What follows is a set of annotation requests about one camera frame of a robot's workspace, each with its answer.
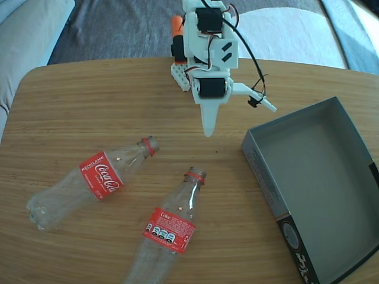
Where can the clear bottle Coke nutrition label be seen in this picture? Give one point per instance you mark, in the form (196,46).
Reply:
(168,229)

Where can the white cloth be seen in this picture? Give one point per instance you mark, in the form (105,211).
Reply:
(290,35)

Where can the orange black clamp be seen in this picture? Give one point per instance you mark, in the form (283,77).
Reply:
(176,23)

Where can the small black camera module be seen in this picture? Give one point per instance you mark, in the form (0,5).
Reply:
(253,102)

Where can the dark grey rug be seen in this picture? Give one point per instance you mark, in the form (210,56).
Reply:
(118,29)

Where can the clear bottle Coca-Cola logo label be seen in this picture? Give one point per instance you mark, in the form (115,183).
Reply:
(100,176)

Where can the grey cardboard box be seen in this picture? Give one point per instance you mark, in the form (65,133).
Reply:
(314,165)

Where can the flat white camera mount plate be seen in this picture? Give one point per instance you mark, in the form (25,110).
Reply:
(241,88)

